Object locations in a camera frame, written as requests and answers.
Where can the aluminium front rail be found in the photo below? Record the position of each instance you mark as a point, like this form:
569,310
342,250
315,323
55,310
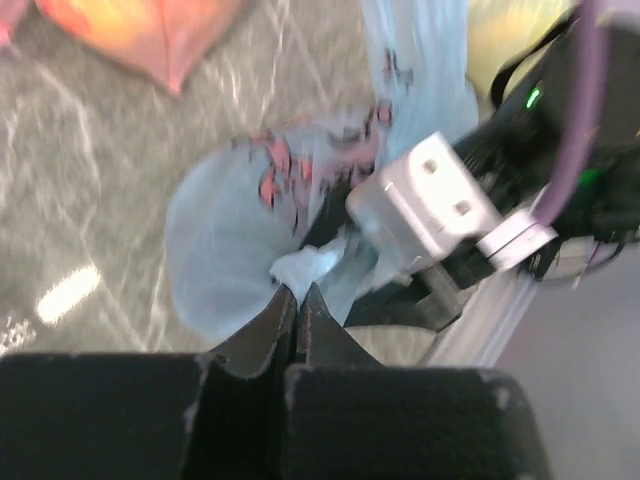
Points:
478,337

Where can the blue printed plastic bag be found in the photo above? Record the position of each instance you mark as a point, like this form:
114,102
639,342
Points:
236,224

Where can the pink tied plastic bag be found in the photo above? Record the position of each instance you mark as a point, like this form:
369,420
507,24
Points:
162,39

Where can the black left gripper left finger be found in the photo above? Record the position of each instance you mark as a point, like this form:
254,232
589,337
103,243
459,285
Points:
149,416

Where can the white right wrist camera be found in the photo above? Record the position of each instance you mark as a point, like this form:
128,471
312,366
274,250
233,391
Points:
417,210

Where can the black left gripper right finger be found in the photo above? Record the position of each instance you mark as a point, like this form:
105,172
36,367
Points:
367,421

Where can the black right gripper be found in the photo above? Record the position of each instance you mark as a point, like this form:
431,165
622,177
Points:
514,154

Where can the green yellow tied plastic bag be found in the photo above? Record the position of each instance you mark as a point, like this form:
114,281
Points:
500,30

